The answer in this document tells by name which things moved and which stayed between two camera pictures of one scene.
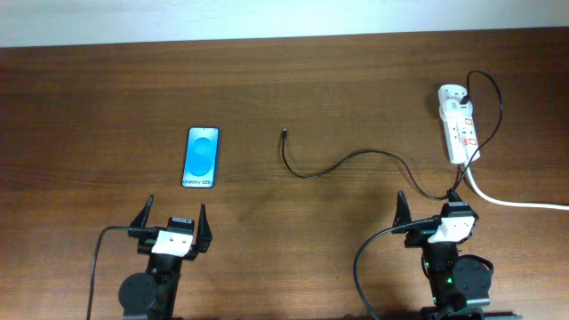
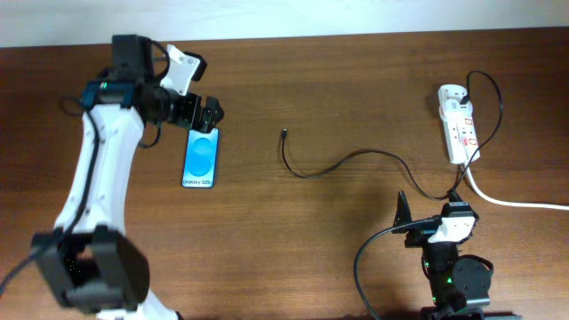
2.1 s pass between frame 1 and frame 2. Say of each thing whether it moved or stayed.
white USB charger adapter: stayed
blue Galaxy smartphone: stayed
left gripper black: moved
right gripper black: stayed
